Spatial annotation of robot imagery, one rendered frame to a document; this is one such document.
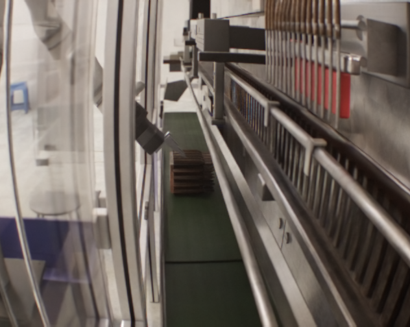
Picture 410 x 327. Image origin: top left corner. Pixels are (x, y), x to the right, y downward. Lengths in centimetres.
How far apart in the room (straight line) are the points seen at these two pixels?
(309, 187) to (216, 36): 77
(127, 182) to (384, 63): 39
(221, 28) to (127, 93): 62
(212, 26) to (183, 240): 60
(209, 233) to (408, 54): 51
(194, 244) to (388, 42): 48
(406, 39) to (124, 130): 41
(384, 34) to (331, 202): 26
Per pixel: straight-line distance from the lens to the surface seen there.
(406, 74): 53
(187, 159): 96
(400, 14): 55
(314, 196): 44
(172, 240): 77
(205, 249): 74
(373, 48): 53
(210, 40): 115
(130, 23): 56
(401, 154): 75
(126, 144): 58
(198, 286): 64
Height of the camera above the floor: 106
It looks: 19 degrees down
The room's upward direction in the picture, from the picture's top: 1 degrees clockwise
